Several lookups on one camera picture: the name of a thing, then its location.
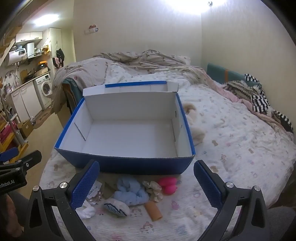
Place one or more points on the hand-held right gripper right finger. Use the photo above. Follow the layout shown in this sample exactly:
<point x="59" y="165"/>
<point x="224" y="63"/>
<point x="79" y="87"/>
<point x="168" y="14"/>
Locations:
<point x="208" y="185"/>

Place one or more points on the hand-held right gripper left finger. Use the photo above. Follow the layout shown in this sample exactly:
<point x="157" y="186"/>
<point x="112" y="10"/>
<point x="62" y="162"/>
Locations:
<point x="85" y="185"/>

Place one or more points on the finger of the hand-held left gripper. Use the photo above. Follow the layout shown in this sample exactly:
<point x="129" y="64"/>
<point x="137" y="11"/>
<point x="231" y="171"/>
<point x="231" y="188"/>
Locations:
<point x="8" y="154"/>
<point x="29" y="160"/>

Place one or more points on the clear plastic packet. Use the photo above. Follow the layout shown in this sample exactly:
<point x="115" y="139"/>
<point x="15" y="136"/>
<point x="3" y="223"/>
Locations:
<point x="94" y="190"/>

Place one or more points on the pink mushroom toy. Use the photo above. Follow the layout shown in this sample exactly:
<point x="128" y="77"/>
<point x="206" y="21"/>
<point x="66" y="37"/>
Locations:
<point x="168" y="185"/>

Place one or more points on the cream scrunchie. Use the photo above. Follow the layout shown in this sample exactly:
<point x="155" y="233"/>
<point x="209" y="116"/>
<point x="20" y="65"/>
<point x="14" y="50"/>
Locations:
<point x="152" y="191"/>

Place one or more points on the orange tube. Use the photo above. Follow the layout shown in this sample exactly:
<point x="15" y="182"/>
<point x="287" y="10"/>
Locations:
<point x="153" y="210"/>

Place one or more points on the white cardboard box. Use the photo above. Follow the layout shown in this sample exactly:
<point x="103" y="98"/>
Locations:
<point x="129" y="136"/>

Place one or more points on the person's left forearm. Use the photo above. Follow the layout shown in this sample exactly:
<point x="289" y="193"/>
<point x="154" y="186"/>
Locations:
<point x="5" y="210"/>

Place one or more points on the yellow wooden chair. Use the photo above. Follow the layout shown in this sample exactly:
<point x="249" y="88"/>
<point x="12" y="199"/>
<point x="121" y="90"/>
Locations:
<point x="13" y="147"/>

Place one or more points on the olive cloth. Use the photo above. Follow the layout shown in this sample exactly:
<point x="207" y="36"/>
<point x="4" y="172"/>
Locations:
<point x="109" y="185"/>

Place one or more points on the plain white sock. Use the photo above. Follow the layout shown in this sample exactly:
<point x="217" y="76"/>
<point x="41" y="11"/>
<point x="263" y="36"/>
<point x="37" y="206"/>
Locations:
<point x="86" y="212"/>

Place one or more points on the white sock with blue print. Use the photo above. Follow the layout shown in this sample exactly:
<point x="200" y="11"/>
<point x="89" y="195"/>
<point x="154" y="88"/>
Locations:
<point x="115" y="206"/>

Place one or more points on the brown floor mat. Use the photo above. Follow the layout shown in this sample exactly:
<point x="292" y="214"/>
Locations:
<point x="44" y="117"/>

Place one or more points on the bed with printed sheet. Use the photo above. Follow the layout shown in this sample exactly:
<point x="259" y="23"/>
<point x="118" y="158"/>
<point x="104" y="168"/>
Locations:
<point x="231" y="143"/>

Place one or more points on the beige plush toy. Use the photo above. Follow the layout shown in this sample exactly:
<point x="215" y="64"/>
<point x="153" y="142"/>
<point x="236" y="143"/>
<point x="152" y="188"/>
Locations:
<point x="197" y="134"/>

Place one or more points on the white kitchen base cabinet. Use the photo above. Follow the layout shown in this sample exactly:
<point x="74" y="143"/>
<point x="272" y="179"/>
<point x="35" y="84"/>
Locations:
<point x="25" y="102"/>

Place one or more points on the white washing machine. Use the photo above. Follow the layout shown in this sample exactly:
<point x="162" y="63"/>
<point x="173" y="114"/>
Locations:
<point x="45" y="89"/>

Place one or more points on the pink blanket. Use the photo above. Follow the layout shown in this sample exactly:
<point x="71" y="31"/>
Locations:
<point x="232" y="96"/>

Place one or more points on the orange kitchen item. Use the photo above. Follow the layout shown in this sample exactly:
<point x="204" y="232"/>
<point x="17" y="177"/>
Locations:
<point x="42" y="64"/>

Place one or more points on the white water heater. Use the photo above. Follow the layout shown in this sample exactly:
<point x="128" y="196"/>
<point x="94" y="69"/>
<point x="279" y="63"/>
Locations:
<point x="16" y="56"/>

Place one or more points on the black white striped cloth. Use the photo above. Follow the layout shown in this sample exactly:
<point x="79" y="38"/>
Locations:
<point x="261" y="102"/>

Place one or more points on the beige printed quilt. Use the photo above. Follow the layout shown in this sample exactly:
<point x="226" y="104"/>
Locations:
<point x="78" y="71"/>

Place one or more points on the knitted patterned cloth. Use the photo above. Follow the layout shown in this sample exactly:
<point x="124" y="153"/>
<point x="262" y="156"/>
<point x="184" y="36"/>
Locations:
<point x="240" y="89"/>

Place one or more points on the black hanging garment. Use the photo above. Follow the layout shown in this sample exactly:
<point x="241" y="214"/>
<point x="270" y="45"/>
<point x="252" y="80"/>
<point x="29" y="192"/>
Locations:
<point x="60" y="55"/>

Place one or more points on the teal padded panel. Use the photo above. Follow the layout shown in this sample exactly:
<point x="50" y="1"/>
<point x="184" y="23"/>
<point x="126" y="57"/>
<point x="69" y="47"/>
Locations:
<point x="217" y="71"/>

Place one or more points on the tall white cabinet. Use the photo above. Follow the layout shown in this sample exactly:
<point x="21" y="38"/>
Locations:
<point x="55" y="39"/>

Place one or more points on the ceiling lamp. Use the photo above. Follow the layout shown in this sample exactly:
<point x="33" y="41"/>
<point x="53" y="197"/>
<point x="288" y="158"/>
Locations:
<point x="187" y="5"/>

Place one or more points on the wooden frame with teal padding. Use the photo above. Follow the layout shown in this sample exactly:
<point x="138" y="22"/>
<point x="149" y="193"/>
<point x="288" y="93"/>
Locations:
<point x="69" y="92"/>

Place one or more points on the white wall cabinets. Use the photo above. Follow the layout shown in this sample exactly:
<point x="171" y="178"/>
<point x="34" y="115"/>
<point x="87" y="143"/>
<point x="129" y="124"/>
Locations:
<point x="29" y="37"/>

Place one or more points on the red white wall decoration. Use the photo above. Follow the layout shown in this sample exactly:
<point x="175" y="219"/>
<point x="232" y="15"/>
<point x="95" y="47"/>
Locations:
<point x="92" y="29"/>

